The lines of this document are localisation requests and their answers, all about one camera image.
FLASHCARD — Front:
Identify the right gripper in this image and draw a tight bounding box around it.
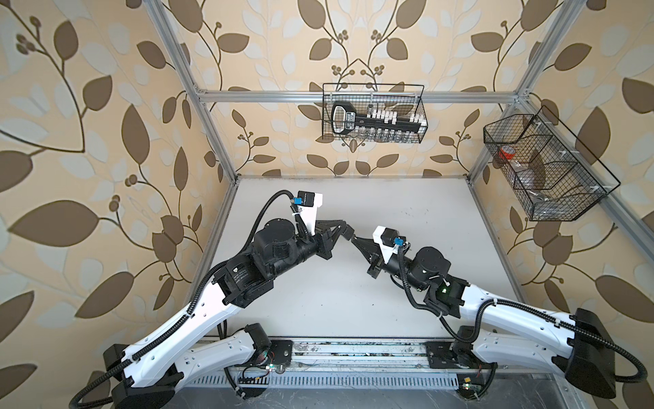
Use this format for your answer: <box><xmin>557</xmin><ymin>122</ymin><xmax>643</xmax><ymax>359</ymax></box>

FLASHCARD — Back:
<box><xmin>354</xmin><ymin>235</ymin><xmax>427</xmax><ymax>295</ymax></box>

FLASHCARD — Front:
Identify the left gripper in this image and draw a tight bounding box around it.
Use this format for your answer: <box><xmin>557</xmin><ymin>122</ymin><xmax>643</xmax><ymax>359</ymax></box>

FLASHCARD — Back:
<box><xmin>265</xmin><ymin>215</ymin><xmax>345</xmax><ymax>281</ymax></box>

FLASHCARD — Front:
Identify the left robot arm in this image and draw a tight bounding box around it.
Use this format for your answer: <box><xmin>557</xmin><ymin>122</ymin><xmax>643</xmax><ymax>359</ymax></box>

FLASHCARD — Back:
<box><xmin>68</xmin><ymin>189</ymin><xmax>354</xmax><ymax>408</ymax></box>

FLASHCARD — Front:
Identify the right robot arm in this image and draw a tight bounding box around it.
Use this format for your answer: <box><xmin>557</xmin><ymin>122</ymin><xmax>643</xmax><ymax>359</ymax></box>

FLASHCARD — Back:
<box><xmin>351</xmin><ymin>236</ymin><xmax>648</xmax><ymax>399</ymax></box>

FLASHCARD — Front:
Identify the black tool set in basket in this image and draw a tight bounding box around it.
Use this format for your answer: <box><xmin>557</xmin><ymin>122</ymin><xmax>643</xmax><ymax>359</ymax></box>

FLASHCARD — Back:
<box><xmin>325</xmin><ymin>101</ymin><xmax>429</xmax><ymax>142</ymax></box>

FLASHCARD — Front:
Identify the red object in basket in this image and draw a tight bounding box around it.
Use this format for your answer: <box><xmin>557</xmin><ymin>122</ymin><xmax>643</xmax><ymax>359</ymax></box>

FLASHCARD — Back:
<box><xmin>497</xmin><ymin>145</ymin><xmax>516</xmax><ymax>163</ymax></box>

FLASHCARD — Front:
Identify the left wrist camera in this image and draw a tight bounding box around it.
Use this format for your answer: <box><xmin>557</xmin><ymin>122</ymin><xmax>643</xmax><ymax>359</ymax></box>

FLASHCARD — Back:
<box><xmin>291</xmin><ymin>191</ymin><xmax>324</xmax><ymax>237</ymax></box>

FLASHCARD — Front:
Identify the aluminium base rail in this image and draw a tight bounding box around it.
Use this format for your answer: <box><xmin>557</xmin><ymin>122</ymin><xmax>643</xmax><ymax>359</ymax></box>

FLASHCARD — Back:
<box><xmin>193</xmin><ymin>336</ymin><xmax>563</xmax><ymax>390</ymax></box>

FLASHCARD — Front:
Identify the back wire basket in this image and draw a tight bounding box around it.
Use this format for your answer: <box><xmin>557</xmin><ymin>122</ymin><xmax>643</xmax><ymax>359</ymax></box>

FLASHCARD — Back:
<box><xmin>321</xmin><ymin>82</ymin><xmax>429</xmax><ymax>144</ymax></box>

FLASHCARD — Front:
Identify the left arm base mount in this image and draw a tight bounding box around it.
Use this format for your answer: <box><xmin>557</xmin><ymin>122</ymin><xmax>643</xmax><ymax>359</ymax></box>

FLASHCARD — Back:
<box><xmin>222</xmin><ymin>338</ymin><xmax>295</xmax><ymax>400</ymax></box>

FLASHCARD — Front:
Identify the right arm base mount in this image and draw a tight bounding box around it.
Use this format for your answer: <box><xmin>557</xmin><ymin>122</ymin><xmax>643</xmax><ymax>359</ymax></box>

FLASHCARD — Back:
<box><xmin>424</xmin><ymin>341</ymin><xmax>498</xmax><ymax>400</ymax></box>

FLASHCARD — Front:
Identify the side wire basket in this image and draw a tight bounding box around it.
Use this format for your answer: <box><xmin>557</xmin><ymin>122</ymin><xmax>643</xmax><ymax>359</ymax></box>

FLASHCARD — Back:
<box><xmin>483</xmin><ymin>106</ymin><xmax>621</xmax><ymax>222</ymax></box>

